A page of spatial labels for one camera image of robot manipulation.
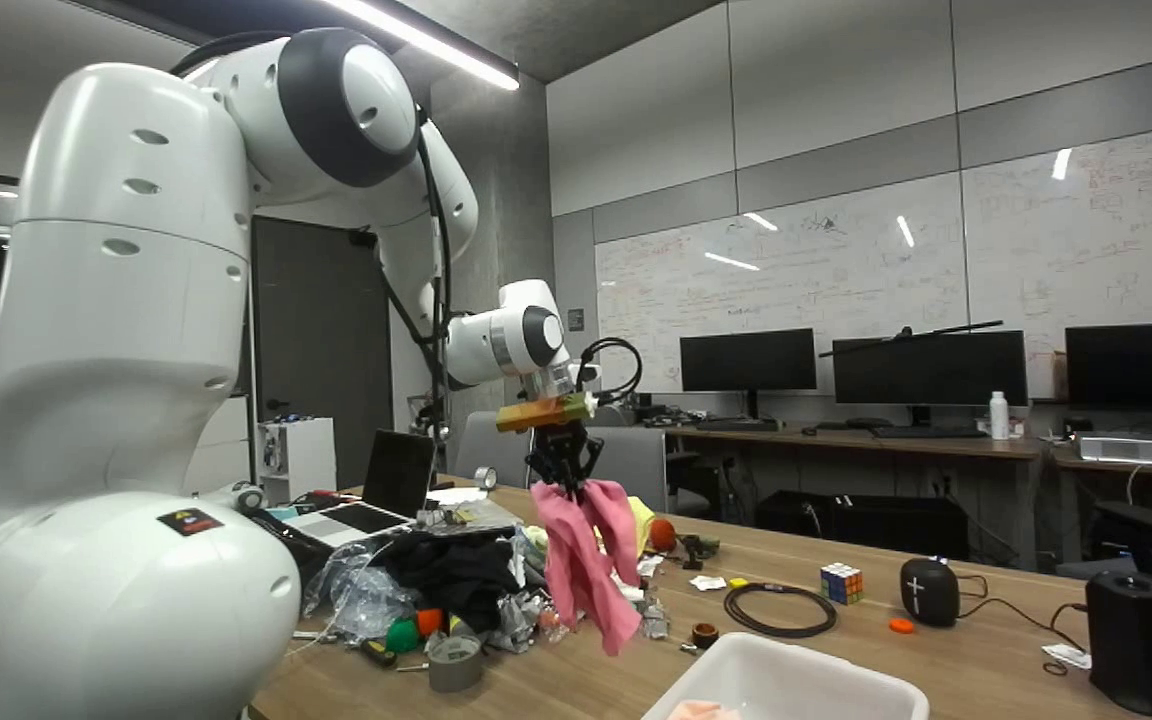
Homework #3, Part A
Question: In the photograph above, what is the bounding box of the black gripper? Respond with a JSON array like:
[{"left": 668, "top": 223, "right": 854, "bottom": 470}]
[{"left": 523, "top": 421, "right": 609, "bottom": 498}]

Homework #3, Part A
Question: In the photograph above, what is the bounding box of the pink shirt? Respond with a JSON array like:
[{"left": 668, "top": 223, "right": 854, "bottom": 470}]
[{"left": 528, "top": 478, "right": 647, "bottom": 660}]

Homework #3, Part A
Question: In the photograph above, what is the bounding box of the peach shirt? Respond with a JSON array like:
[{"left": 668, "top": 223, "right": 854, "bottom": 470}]
[{"left": 663, "top": 696, "right": 750, "bottom": 720}]

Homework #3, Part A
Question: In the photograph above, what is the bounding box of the white plastic bin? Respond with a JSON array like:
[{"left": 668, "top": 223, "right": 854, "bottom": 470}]
[{"left": 641, "top": 627, "right": 932, "bottom": 720}]

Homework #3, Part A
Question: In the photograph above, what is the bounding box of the yellow cloth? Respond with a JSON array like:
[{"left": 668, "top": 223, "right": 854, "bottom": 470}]
[{"left": 622, "top": 493, "right": 663, "bottom": 553}]

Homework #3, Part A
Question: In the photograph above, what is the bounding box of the black cloth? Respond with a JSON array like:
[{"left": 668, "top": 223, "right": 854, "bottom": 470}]
[{"left": 379, "top": 527, "right": 528, "bottom": 637}]

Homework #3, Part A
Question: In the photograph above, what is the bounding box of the green and black tool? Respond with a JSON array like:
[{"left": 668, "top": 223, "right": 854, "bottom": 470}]
[{"left": 671, "top": 532, "right": 730, "bottom": 572}]

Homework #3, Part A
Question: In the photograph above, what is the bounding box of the silver laptop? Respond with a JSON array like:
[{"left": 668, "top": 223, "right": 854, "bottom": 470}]
[{"left": 284, "top": 430, "right": 441, "bottom": 553}]

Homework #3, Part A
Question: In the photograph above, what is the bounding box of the black computer monitor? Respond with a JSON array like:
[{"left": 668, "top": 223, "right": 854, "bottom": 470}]
[
  {"left": 675, "top": 325, "right": 821, "bottom": 397},
  {"left": 829, "top": 328, "right": 1034, "bottom": 412},
  {"left": 1066, "top": 315, "right": 1152, "bottom": 418}
]

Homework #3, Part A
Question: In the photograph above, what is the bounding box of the crumpled clear plastic bag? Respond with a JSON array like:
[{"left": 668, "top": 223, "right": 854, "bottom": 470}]
[{"left": 300, "top": 544, "right": 401, "bottom": 643}]

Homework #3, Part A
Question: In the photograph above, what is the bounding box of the white desktop computer case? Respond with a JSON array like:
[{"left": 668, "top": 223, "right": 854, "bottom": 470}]
[{"left": 252, "top": 412, "right": 342, "bottom": 509}]

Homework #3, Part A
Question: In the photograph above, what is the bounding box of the Rubik's cube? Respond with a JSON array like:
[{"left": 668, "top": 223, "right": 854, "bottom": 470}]
[{"left": 815, "top": 560, "right": 870, "bottom": 610}]

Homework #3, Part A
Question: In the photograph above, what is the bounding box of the long wooden desk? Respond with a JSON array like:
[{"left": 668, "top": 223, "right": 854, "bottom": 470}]
[{"left": 662, "top": 421, "right": 1152, "bottom": 488}]

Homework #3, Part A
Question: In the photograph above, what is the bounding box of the white plastic bottle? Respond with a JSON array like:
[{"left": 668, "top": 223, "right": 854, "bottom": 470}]
[{"left": 986, "top": 387, "right": 1015, "bottom": 445}]

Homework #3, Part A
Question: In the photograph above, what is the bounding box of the ceiling light strip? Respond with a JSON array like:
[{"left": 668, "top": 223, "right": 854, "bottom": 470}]
[{"left": 319, "top": 0, "right": 523, "bottom": 96}]

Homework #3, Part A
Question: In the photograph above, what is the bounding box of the white paper tag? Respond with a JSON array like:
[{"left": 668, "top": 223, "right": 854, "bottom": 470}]
[{"left": 1039, "top": 642, "right": 1097, "bottom": 673}]

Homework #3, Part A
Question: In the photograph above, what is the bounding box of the white box device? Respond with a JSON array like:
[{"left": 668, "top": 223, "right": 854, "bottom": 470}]
[{"left": 1077, "top": 432, "right": 1152, "bottom": 470}]

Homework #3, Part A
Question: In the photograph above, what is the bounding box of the black box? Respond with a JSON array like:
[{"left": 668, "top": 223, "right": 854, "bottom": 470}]
[{"left": 1086, "top": 569, "right": 1152, "bottom": 720}]

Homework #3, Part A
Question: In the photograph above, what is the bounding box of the black cable coil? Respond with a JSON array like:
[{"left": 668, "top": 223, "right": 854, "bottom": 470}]
[{"left": 721, "top": 580, "right": 842, "bottom": 642}]

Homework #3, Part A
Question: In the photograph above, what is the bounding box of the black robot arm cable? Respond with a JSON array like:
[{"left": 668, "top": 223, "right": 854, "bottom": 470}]
[{"left": 367, "top": 123, "right": 647, "bottom": 451}]

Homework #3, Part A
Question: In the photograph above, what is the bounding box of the thin black speaker cable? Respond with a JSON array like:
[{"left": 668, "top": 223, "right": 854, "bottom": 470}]
[{"left": 953, "top": 572, "right": 1100, "bottom": 658}]

